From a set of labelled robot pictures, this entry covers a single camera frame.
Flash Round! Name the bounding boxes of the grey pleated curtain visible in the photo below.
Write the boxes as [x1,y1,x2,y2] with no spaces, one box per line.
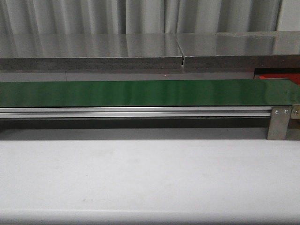
[0,0,281,35]

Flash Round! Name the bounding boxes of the red plastic tray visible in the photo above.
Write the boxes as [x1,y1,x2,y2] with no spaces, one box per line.
[258,73,300,86]

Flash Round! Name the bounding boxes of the right grey stone slab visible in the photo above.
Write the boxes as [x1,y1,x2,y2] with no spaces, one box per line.
[177,31,300,69]

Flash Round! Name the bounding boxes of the steel conveyor support bracket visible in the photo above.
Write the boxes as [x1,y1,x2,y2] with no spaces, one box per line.
[267,106,292,140]

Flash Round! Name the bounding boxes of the aluminium conveyor side rail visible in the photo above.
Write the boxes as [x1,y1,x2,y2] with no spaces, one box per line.
[0,106,272,119]

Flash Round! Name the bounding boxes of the green conveyor belt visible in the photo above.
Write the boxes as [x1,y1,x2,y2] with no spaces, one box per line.
[0,79,300,108]

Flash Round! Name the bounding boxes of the steel conveyor end plate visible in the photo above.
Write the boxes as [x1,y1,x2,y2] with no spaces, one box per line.
[291,104,300,120]

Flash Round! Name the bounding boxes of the grey stone slab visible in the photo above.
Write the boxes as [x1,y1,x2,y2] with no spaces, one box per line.
[177,31,300,69]
[0,34,182,71]

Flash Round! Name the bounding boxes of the left grey stone slab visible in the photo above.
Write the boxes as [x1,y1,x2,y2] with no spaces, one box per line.
[0,34,182,71]

